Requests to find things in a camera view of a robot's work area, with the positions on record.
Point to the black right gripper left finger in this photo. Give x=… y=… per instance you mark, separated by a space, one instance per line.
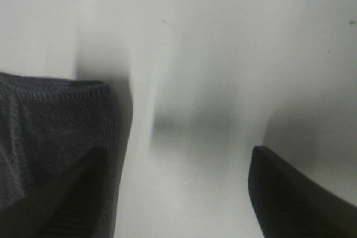
x=68 y=206

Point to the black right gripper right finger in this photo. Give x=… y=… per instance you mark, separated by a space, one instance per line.
x=288 y=204

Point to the dark grey towel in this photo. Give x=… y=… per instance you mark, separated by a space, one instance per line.
x=49 y=124

